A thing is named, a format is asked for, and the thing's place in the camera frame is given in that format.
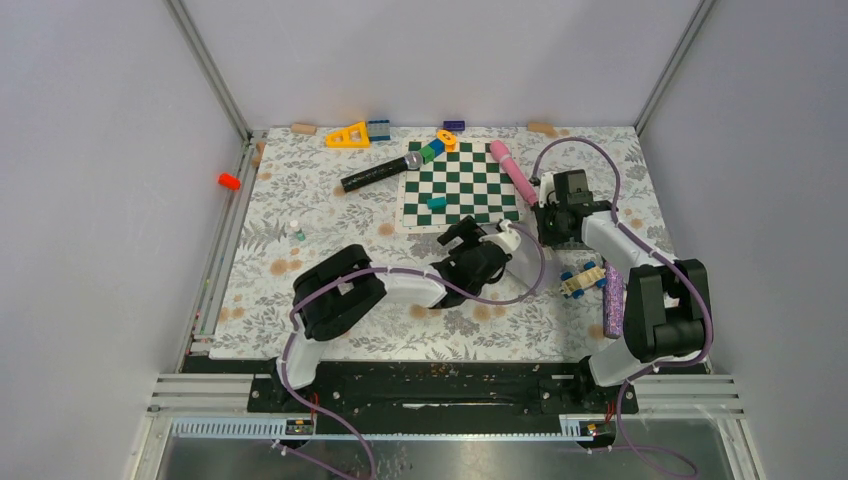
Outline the beige toy car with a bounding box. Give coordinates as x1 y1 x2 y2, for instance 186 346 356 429
560 261 607 299

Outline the wooden cylinder block right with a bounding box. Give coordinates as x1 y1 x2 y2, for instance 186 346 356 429
526 122 558 138

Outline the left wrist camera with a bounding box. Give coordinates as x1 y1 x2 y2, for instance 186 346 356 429
479 219 522 254

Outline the purple glitter microphone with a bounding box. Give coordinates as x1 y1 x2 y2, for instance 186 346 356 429
602 261 626 339

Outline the blue lego brick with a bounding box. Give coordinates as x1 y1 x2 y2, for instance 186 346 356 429
366 119 391 142

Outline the wooden cylinder block left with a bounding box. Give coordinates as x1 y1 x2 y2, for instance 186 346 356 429
290 123 318 136

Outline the purple lego brick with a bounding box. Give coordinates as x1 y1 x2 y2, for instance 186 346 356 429
442 120 466 132

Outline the small green white bottle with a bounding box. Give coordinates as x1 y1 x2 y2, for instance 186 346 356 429
289 220 305 242

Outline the teal cube block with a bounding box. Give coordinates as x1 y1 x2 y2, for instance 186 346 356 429
426 197 447 211

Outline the green white chessboard mat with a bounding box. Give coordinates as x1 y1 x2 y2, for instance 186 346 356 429
395 139 526 233

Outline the yellow triangle toy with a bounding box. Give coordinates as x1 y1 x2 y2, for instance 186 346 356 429
325 121 370 149

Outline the colourful block chain toy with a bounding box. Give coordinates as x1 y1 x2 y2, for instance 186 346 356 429
419 130 458 164

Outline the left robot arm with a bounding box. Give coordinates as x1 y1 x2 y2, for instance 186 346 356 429
271 216 521 411

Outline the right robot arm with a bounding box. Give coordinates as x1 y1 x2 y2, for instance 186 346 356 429
531 170 712 412

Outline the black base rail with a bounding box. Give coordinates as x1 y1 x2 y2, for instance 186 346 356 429
183 357 707 437

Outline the orange cap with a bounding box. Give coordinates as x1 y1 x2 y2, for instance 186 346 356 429
217 173 241 191

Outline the black toy microphone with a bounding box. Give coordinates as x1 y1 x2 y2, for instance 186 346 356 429
340 151 424 192

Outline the floral table cloth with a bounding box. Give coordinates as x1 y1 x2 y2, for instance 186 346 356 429
209 127 672 362

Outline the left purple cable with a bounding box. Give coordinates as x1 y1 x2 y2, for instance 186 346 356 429
276 221 548 480

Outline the wooden cylinder block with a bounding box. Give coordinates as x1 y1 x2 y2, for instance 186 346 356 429
526 122 558 138
290 123 318 136

